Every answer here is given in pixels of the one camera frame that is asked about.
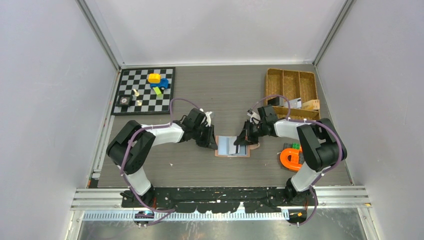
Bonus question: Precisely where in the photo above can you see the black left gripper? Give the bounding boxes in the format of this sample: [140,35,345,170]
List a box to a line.
[192,124,218,150]

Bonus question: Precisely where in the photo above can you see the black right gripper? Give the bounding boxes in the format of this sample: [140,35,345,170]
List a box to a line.
[234,119,267,146]

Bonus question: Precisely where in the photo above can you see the pink leather card holder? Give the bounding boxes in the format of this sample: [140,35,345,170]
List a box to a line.
[215,135,260,158]

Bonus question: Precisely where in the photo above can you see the grey striped credit card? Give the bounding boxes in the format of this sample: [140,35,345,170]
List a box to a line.
[228,144,243,156]

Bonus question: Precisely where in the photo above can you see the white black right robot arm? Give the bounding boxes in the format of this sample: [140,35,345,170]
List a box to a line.
[233,104,347,205]

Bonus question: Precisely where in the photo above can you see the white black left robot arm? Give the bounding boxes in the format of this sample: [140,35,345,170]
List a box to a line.
[106,108,218,207]

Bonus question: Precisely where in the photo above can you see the grey card with stripe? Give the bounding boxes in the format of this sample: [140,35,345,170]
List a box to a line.
[283,97,302,109]

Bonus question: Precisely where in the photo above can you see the tan card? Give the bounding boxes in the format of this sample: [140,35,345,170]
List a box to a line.
[301,99,320,111]

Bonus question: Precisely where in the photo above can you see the dark grey lego baseplate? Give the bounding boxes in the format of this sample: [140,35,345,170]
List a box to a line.
[280,142,306,171]

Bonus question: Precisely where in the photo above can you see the orange horseshoe toy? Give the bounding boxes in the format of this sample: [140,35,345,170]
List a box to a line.
[279,148,306,173]

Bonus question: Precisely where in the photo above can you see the green lego brick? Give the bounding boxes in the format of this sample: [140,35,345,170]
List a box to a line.
[291,143,302,150]

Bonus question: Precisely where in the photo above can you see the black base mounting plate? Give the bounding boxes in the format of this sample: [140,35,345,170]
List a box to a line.
[120,186,318,214]

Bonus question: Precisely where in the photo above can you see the woven bamboo organizer tray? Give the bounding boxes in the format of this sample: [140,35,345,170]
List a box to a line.
[264,68,321,121]

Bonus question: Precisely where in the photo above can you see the green toy block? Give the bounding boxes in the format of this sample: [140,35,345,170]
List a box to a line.
[153,86,163,97]

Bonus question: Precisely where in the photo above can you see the blue toy car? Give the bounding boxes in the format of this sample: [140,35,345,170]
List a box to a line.
[150,78,169,91]

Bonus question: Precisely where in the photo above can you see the black white chessboard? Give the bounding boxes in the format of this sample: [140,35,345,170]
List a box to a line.
[111,67,176,116]

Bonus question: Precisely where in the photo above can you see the yellow toy block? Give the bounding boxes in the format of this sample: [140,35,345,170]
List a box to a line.
[147,73,162,84]

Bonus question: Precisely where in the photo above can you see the white chess pawn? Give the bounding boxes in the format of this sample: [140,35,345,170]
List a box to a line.
[132,89,140,97]

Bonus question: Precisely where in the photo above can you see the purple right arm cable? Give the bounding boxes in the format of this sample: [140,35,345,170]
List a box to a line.
[249,94,344,227]

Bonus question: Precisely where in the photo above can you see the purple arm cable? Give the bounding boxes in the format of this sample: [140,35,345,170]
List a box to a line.
[249,94,344,227]
[119,97,203,227]

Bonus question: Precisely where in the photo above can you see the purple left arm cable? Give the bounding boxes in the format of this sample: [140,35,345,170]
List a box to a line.
[119,97,203,227]

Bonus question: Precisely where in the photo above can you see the aluminium frame rail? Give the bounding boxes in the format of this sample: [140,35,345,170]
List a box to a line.
[70,186,372,221]

